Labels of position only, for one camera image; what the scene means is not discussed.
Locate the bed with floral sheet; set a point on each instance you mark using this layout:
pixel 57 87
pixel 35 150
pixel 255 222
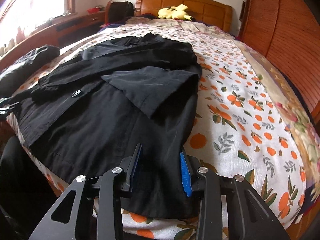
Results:
pixel 237 120

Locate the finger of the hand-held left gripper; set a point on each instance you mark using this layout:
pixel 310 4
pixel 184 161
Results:
pixel 6 107

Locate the person's dark clothing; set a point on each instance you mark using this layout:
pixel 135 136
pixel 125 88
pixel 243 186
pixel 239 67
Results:
pixel 22 180

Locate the black double-breasted coat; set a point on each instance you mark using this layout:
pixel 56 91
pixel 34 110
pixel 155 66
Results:
pixel 100 120

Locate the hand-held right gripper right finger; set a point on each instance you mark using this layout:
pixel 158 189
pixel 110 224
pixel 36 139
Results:
pixel 185 177

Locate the dark blue blanket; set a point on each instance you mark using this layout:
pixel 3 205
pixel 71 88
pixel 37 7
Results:
pixel 297 90

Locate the wooden bed headboard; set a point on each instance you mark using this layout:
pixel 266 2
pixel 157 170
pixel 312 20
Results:
pixel 207 7

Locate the wooden louvered wardrobe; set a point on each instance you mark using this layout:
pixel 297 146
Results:
pixel 287 30

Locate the dark crumpled garment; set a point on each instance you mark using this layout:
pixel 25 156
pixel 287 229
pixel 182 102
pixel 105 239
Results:
pixel 27 62

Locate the red bowl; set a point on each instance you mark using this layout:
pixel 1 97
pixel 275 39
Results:
pixel 93 10

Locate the pink bottle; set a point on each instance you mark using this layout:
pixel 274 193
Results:
pixel 19 33

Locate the black backpack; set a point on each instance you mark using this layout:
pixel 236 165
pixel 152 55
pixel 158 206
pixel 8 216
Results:
pixel 120 11

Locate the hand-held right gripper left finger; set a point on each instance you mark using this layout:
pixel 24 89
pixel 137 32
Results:
pixel 139 162

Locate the wooden framed window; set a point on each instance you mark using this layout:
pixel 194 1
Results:
pixel 30 5

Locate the floral quilt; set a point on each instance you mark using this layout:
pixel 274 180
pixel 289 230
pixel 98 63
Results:
pixel 300 130

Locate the wooden sideboard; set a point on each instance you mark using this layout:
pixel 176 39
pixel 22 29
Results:
pixel 75 27

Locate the yellow plush toy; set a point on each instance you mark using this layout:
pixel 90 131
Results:
pixel 167 12

